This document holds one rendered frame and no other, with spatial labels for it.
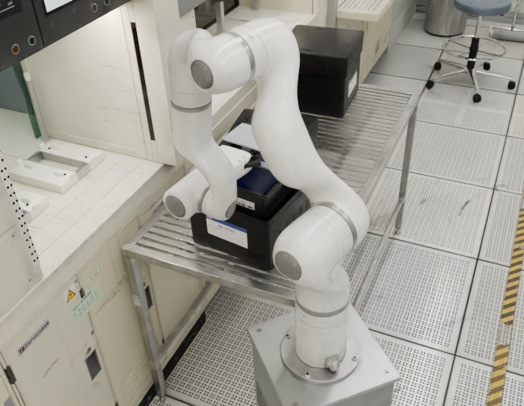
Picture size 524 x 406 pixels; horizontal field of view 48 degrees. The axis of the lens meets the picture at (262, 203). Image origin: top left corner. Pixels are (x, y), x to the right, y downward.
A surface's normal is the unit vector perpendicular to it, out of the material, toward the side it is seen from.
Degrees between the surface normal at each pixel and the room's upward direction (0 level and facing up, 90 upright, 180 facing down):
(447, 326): 0
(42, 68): 90
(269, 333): 0
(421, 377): 0
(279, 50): 71
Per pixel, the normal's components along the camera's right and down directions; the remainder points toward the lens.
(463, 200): -0.04, -0.80
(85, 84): -0.41, 0.56
